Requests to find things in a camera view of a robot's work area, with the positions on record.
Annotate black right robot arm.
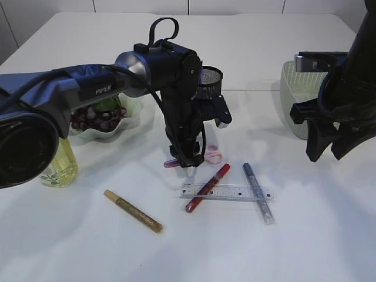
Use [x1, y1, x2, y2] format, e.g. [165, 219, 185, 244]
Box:
[290, 1, 375, 162]

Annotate green tea plastic bottle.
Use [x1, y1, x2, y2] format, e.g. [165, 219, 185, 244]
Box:
[39, 138, 79, 187]

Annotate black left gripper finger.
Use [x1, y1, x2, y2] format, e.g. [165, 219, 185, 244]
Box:
[179, 154, 203, 167]

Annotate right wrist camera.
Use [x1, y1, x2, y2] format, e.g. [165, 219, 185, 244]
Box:
[294, 51, 348, 72]

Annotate purple artificial grape bunch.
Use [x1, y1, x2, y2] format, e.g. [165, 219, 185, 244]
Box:
[70, 96, 127, 132]

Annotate green woven plastic basket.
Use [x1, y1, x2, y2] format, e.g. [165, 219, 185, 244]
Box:
[280, 61, 327, 140]

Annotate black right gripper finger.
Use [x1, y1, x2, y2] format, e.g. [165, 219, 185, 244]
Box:
[331, 123, 375, 160]
[306, 120, 339, 162]

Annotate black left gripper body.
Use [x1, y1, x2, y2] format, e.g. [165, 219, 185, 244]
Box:
[169, 124, 206, 160]

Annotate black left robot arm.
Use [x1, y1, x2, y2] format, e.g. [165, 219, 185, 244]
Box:
[1, 24, 205, 188]

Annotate clear plastic ruler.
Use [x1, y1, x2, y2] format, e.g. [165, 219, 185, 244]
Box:
[180, 183, 275, 202]

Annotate silver glitter marker pen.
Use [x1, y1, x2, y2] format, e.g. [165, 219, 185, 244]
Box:
[243, 163, 274, 225]

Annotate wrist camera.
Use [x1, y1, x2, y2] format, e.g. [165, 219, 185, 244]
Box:
[198, 94, 232, 129]
[294, 51, 348, 72]

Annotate pink purple small scissors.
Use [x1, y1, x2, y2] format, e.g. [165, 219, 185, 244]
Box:
[163, 145, 223, 168]

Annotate green wavy glass plate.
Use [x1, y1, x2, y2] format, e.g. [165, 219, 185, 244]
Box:
[69, 93, 143, 142]

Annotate black mesh pen holder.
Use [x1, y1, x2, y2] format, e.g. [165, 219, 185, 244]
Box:
[197, 66, 223, 100]

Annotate red marker pen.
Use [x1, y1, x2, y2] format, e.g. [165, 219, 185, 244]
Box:
[185, 163, 230, 213]

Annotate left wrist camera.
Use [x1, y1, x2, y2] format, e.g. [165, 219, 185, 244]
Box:
[198, 94, 232, 129]

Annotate gold glitter marker pen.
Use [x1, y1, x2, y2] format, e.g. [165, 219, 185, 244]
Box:
[104, 189, 163, 234]

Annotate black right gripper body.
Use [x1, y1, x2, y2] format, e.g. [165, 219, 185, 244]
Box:
[289, 98, 375, 138]

